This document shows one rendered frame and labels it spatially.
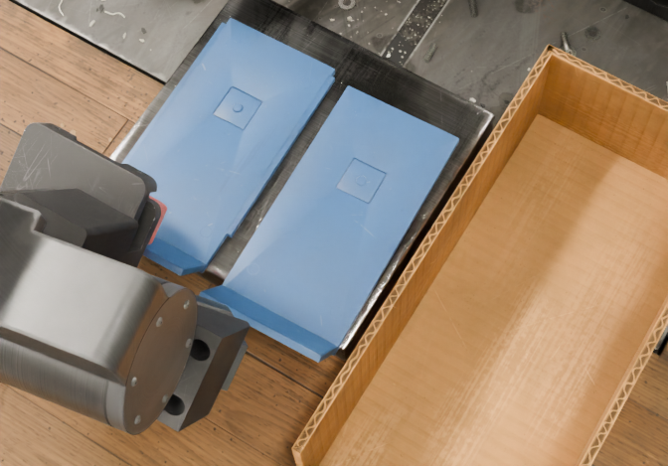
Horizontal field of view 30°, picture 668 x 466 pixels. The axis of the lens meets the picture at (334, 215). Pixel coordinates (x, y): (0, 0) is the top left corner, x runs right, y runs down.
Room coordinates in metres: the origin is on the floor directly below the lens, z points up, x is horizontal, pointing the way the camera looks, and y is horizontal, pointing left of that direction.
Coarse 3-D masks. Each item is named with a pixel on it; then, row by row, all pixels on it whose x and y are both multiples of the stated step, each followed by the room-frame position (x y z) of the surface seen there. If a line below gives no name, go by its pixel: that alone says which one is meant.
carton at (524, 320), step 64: (576, 64) 0.32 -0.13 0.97; (512, 128) 0.29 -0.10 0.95; (576, 128) 0.31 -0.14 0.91; (640, 128) 0.29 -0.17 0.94; (512, 192) 0.28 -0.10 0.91; (576, 192) 0.28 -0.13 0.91; (640, 192) 0.27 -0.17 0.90; (448, 256) 0.24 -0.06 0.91; (512, 256) 0.24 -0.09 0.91; (576, 256) 0.24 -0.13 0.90; (640, 256) 0.24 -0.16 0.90; (384, 320) 0.19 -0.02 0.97; (448, 320) 0.21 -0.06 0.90; (512, 320) 0.21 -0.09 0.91; (576, 320) 0.20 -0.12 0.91; (640, 320) 0.20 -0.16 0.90; (384, 384) 0.18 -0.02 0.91; (448, 384) 0.17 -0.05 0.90; (512, 384) 0.17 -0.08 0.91; (576, 384) 0.17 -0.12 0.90; (320, 448) 0.14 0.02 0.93; (384, 448) 0.14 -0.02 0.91; (448, 448) 0.14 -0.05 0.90; (512, 448) 0.14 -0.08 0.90; (576, 448) 0.14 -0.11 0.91
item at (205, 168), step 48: (240, 48) 0.37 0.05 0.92; (288, 48) 0.37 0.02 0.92; (192, 96) 0.35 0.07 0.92; (288, 96) 0.34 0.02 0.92; (144, 144) 0.32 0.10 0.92; (192, 144) 0.32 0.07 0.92; (240, 144) 0.31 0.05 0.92; (192, 192) 0.29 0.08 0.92; (240, 192) 0.28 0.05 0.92; (192, 240) 0.26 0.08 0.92
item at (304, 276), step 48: (336, 144) 0.31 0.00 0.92; (384, 144) 0.31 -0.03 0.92; (432, 144) 0.30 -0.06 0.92; (288, 192) 0.28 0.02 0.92; (336, 192) 0.28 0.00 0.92; (384, 192) 0.28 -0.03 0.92; (288, 240) 0.25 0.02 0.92; (336, 240) 0.25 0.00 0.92; (384, 240) 0.25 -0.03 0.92; (240, 288) 0.23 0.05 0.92; (288, 288) 0.23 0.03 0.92; (336, 288) 0.22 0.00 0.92; (288, 336) 0.19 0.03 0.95; (336, 336) 0.20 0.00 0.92
